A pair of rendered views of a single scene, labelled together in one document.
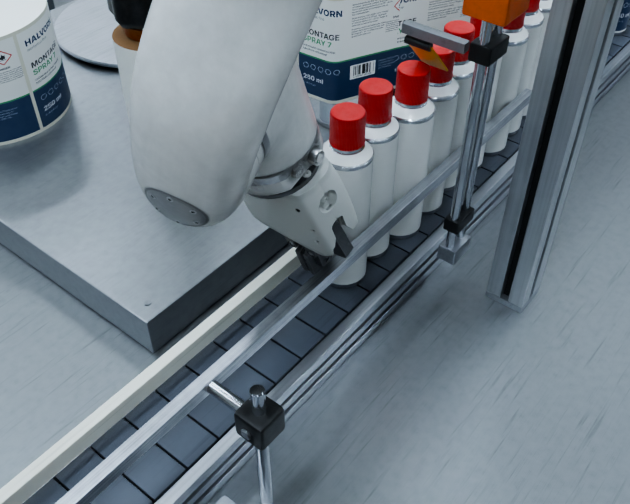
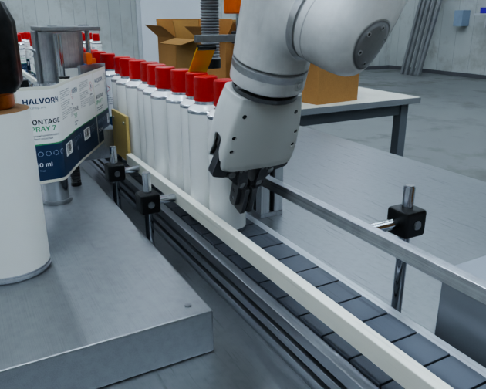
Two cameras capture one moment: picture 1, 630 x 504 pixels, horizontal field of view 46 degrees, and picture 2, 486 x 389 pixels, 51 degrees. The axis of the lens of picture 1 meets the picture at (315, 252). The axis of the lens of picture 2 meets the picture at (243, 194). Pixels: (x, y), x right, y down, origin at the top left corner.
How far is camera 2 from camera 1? 0.71 m
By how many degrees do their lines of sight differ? 61
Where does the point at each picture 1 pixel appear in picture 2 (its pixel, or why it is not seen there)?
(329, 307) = (258, 237)
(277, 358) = (295, 261)
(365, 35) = (66, 118)
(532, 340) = (304, 216)
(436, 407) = (339, 250)
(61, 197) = not seen: outside the picture
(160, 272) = (153, 293)
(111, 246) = (83, 315)
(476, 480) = not seen: hidden behind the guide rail
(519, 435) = not seen: hidden behind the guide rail
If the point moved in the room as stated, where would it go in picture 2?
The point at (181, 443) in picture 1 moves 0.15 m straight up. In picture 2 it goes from (362, 311) to (375, 167)
